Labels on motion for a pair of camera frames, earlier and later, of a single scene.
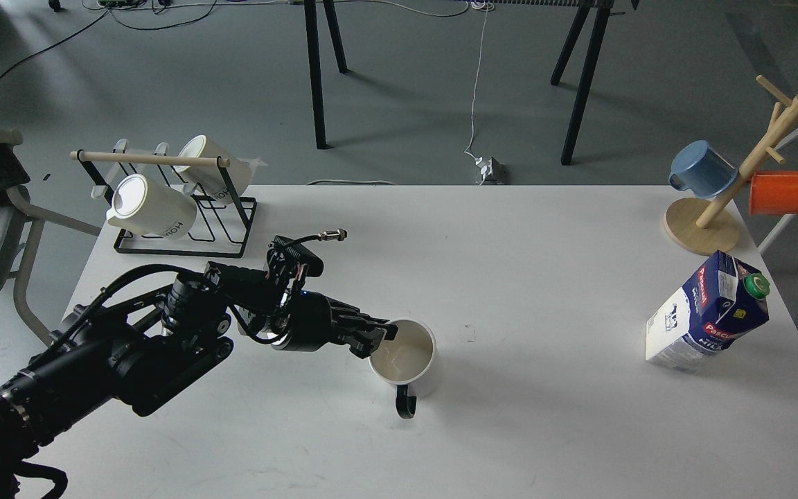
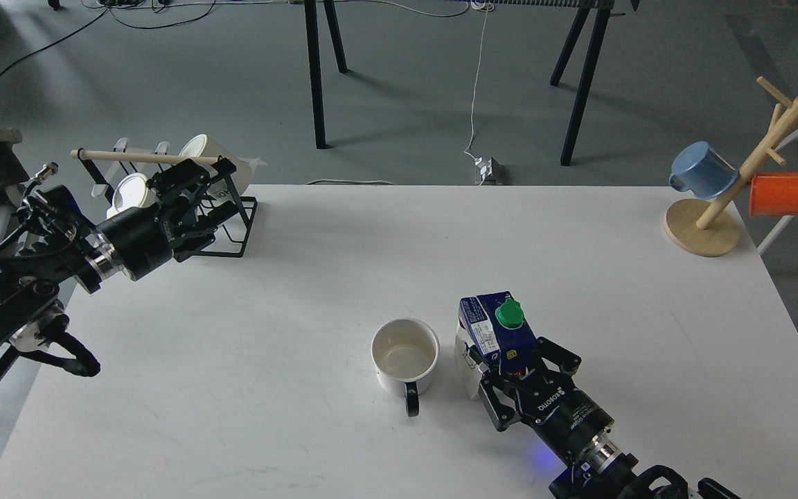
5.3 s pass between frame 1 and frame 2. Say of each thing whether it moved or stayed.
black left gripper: moved
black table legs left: stayed
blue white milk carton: moved
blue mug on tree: stayed
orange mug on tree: stayed
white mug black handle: stayed
